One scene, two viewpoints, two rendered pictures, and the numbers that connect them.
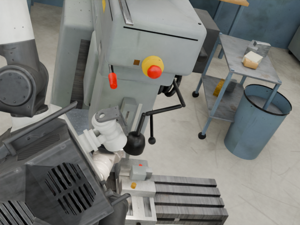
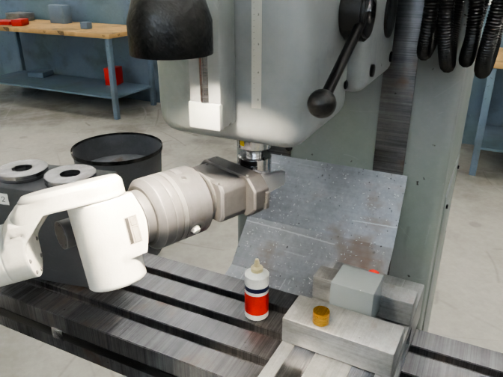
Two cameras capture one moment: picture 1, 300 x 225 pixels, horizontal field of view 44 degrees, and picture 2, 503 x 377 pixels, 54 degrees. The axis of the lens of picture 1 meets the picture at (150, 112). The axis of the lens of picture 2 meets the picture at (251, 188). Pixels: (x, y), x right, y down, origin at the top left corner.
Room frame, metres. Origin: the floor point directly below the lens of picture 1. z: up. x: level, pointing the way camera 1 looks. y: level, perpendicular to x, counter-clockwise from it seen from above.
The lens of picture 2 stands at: (0.68, -0.35, 1.51)
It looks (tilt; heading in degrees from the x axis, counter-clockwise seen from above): 24 degrees down; 46
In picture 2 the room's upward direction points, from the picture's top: straight up
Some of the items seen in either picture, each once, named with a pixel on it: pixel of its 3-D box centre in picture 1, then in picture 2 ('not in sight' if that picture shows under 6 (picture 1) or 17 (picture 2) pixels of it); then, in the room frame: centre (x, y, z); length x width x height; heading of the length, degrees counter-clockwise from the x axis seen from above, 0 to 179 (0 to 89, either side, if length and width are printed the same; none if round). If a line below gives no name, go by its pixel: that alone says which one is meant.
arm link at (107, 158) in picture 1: (102, 161); (203, 196); (1.04, 0.11, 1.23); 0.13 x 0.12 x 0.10; 89
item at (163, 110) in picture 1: (166, 109); not in sight; (1.00, -0.05, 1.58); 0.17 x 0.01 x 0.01; 137
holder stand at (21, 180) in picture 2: not in sight; (55, 219); (0.99, 0.51, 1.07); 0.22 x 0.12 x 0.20; 121
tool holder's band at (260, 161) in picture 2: not in sight; (254, 157); (1.13, 0.11, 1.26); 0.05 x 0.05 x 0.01
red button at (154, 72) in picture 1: (154, 71); not in sight; (0.89, 0.03, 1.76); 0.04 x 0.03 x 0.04; 110
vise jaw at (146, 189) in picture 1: (137, 188); (341, 333); (1.13, -0.05, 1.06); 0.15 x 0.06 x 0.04; 108
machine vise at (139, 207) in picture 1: (135, 189); (345, 342); (1.15, -0.05, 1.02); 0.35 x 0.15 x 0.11; 18
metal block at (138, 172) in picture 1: (137, 174); (355, 296); (1.18, -0.04, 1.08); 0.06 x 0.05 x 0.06; 108
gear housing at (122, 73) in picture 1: (134, 44); not in sight; (1.17, 0.13, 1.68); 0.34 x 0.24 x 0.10; 20
